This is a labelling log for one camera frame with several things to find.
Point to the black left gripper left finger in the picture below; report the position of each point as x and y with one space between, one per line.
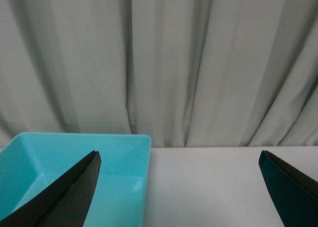
65 202

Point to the turquoise plastic bin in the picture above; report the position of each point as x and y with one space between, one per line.
32 161

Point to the grey pleated curtain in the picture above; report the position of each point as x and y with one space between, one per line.
188 73

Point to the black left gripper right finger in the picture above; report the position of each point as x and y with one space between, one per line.
294 194

